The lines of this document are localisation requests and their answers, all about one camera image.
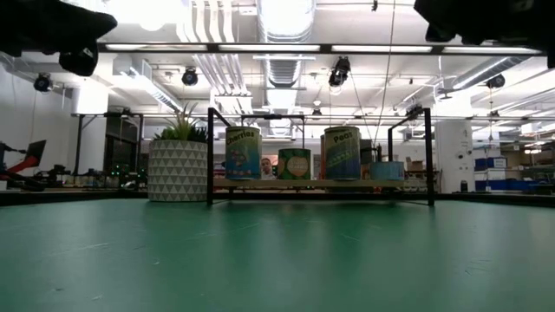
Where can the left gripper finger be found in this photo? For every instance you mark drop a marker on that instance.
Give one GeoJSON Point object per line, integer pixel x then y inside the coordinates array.
{"type": "Point", "coordinates": [86, 26]}

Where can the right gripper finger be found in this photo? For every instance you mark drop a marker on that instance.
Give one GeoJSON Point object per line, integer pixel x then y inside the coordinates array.
{"type": "Point", "coordinates": [438, 19]}

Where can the light blue short can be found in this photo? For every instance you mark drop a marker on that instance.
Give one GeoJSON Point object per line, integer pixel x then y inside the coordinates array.
{"type": "Point", "coordinates": [387, 171]}

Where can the Peas label tin can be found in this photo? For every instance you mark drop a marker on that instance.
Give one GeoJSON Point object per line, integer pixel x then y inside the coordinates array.
{"type": "Point", "coordinates": [343, 154]}

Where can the orange red label tin can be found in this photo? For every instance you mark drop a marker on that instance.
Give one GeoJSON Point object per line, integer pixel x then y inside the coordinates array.
{"type": "Point", "coordinates": [322, 156]}

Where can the Cherries label tin can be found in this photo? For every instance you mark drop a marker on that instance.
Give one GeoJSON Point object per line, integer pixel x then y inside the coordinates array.
{"type": "Point", "coordinates": [243, 154]}

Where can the green label tin can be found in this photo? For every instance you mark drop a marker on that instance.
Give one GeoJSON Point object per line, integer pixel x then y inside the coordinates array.
{"type": "Point", "coordinates": [295, 164]}

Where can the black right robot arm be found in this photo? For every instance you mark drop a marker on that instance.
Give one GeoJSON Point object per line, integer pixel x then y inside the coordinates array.
{"type": "Point", "coordinates": [547, 26]}

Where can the black ceiling spotlight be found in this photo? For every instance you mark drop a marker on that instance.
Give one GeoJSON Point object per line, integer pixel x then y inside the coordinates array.
{"type": "Point", "coordinates": [189, 77]}
{"type": "Point", "coordinates": [42, 82]}
{"type": "Point", "coordinates": [495, 81]}
{"type": "Point", "coordinates": [339, 71]}

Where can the black background monitor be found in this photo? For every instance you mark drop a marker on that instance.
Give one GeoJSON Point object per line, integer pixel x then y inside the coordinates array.
{"type": "Point", "coordinates": [37, 149]}

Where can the green succulent plant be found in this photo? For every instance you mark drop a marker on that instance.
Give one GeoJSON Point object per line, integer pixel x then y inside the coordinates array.
{"type": "Point", "coordinates": [184, 125]}

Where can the white round column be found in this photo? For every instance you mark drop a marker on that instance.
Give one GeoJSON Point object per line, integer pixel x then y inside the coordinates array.
{"type": "Point", "coordinates": [453, 147]}

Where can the blue storage bin rack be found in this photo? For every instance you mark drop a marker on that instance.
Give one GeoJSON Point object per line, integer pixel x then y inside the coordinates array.
{"type": "Point", "coordinates": [494, 164]}

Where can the brown cardboard box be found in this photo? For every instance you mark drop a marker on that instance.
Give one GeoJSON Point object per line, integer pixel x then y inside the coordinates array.
{"type": "Point", "coordinates": [416, 165]}

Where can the white triangle-pattern plant pot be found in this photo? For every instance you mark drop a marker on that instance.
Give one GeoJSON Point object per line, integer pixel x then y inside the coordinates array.
{"type": "Point", "coordinates": [178, 169]}

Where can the person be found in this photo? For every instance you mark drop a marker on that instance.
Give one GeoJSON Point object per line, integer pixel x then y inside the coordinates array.
{"type": "Point", "coordinates": [267, 169]}

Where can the green table mat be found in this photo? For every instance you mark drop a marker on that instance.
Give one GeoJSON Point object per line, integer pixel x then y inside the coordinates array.
{"type": "Point", "coordinates": [303, 260]}

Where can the black overhead frame bar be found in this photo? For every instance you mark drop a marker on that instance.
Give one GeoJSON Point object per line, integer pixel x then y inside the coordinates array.
{"type": "Point", "coordinates": [437, 49]}

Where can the black background frame stand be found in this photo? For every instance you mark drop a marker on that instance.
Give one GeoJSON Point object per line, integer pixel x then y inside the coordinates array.
{"type": "Point", "coordinates": [78, 143]}

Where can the black metal table frame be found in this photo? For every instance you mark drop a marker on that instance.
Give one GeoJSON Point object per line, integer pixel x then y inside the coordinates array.
{"type": "Point", "coordinates": [39, 197]}

